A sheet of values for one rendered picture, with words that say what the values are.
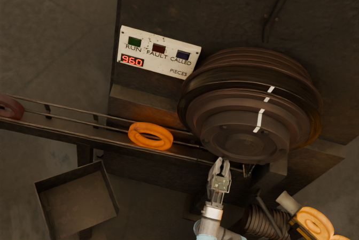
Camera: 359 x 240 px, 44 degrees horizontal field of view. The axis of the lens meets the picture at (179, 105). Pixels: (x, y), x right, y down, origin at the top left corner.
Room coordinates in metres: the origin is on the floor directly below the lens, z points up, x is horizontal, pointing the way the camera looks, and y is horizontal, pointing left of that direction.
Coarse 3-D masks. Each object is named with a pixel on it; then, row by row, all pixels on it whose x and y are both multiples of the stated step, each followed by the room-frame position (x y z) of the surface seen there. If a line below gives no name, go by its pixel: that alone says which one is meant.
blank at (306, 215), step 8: (304, 208) 0.70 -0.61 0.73; (312, 208) 0.70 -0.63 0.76; (296, 216) 0.68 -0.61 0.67; (304, 216) 0.68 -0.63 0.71; (312, 216) 0.67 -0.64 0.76; (320, 216) 0.67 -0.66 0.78; (304, 224) 0.66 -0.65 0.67; (312, 224) 0.67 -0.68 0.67; (320, 224) 0.65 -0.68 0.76; (328, 224) 0.66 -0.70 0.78; (312, 232) 0.64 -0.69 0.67; (320, 232) 0.64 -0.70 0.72; (328, 232) 0.63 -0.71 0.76
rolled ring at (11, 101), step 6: (0, 96) 0.67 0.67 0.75; (6, 96) 0.68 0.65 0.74; (0, 102) 0.65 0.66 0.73; (6, 102) 0.66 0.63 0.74; (12, 102) 0.67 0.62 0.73; (18, 102) 0.69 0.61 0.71; (12, 108) 0.65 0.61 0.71; (18, 108) 0.67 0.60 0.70; (0, 114) 0.65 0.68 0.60; (6, 114) 0.66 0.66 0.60; (12, 114) 0.66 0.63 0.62; (18, 114) 0.66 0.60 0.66
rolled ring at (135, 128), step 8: (136, 128) 0.73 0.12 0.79; (144, 128) 0.73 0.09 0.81; (152, 128) 0.74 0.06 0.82; (160, 128) 0.76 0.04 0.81; (128, 136) 0.73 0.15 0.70; (136, 136) 0.74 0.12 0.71; (160, 136) 0.74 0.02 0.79; (168, 136) 0.75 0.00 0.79; (144, 144) 0.73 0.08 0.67; (152, 144) 0.75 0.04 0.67; (160, 144) 0.75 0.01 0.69; (168, 144) 0.74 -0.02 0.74
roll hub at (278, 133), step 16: (224, 112) 0.69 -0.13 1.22; (240, 112) 0.69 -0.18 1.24; (256, 112) 0.71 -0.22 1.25; (208, 128) 0.64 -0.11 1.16; (240, 128) 0.66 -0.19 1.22; (272, 128) 0.68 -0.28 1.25; (208, 144) 0.65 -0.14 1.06; (224, 144) 0.66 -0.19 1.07; (240, 144) 0.65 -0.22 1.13; (256, 144) 0.66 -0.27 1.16; (272, 144) 0.68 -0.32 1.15; (288, 144) 0.68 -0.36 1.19; (240, 160) 0.66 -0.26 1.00; (256, 160) 0.67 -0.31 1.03; (272, 160) 0.68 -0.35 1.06
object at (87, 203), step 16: (64, 176) 0.48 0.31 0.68; (80, 176) 0.52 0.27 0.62; (96, 176) 0.55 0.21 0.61; (48, 192) 0.43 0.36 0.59; (64, 192) 0.45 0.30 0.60; (80, 192) 0.47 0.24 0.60; (96, 192) 0.49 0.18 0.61; (112, 192) 0.48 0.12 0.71; (64, 208) 0.39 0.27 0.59; (80, 208) 0.41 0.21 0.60; (96, 208) 0.43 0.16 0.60; (112, 208) 0.45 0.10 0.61; (48, 224) 0.31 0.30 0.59; (64, 224) 0.33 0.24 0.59; (80, 224) 0.36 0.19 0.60; (96, 224) 0.50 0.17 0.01
